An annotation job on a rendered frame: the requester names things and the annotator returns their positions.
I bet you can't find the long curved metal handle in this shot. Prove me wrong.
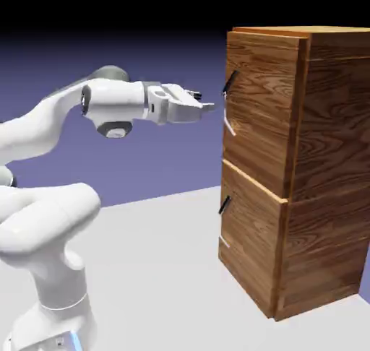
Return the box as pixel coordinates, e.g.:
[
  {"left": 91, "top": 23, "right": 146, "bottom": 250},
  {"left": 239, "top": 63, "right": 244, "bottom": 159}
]
[{"left": 221, "top": 69, "right": 240, "bottom": 137}]

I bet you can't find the short curved metal handle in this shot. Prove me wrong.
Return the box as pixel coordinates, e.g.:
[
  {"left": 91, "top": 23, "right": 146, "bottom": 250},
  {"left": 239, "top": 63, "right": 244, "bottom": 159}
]
[{"left": 218, "top": 195, "right": 232, "bottom": 249}]

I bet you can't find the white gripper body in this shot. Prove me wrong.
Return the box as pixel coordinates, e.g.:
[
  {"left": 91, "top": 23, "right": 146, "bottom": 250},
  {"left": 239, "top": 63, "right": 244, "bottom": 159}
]
[{"left": 160, "top": 82, "right": 204, "bottom": 125}]

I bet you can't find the wooden cabinet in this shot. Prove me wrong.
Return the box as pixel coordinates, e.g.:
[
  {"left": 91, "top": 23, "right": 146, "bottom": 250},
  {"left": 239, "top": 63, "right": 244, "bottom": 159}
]
[{"left": 217, "top": 25, "right": 370, "bottom": 322}]

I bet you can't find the short wooden cabinet door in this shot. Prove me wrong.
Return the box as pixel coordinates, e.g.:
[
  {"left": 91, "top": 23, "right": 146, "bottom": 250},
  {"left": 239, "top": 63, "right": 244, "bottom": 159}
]
[{"left": 217, "top": 159, "right": 289, "bottom": 319}]

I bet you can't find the tall wooden cabinet door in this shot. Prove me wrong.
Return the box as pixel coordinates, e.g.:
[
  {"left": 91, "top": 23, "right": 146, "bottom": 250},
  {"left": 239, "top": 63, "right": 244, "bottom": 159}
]
[{"left": 221, "top": 30, "right": 308, "bottom": 199}]

